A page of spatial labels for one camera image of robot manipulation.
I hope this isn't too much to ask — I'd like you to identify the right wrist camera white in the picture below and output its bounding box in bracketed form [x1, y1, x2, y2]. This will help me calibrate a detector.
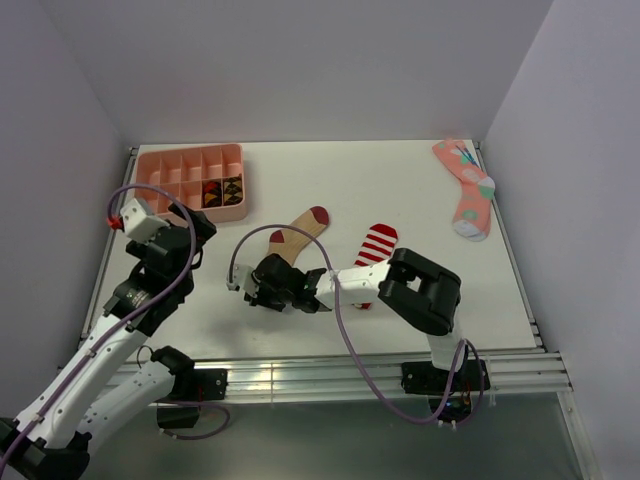
[226, 264, 257, 296]

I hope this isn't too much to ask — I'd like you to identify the aluminium rail frame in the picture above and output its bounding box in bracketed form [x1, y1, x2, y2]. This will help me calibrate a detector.
[49, 142, 601, 480]

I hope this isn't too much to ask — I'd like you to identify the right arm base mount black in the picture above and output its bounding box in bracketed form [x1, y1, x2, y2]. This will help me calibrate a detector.
[401, 360, 491, 424]

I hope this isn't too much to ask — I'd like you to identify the tan maroon sock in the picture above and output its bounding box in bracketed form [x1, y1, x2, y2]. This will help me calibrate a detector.
[267, 206, 330, 265]

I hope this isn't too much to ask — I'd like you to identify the brown argyle rolled sock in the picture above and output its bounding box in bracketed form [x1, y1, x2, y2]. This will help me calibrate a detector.
[222, 175, 244, 206]

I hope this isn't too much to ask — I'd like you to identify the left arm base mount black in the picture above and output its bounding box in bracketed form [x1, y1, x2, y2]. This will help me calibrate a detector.
[156, 368, 231, 440]

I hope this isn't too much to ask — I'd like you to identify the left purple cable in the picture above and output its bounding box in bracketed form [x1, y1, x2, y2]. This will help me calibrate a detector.
[0, 182, 232, 461]

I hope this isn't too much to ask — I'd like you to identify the red argyle rolled sock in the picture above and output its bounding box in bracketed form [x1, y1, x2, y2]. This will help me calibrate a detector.
[202, 180, 223, 209]

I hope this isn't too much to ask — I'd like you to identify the red white striped sock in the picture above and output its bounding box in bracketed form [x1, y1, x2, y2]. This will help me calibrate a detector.
[349, 223, 399, 310]

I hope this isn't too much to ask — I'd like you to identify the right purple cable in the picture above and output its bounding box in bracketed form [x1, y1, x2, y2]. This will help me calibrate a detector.
[229, 223, 486, 426]

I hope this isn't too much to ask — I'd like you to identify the purple cable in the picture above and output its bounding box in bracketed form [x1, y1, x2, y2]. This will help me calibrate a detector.
[229, 223, 486, 426]
[0, 182, 232, 461]

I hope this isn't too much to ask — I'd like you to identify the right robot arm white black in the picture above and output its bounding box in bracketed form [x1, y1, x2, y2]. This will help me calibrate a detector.
[228, 248, 490, 396]

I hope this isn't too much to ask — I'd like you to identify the pink patterned sock pair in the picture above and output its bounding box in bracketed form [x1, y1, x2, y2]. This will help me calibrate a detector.
[432, 139, 496, 242]

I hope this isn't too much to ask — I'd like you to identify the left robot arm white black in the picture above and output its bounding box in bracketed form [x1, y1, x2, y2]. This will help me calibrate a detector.
[1, 204, 216, 479]

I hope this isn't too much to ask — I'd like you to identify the pink divided organizer tray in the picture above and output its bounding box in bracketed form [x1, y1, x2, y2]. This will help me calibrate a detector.
[133, 143, 248, 223]

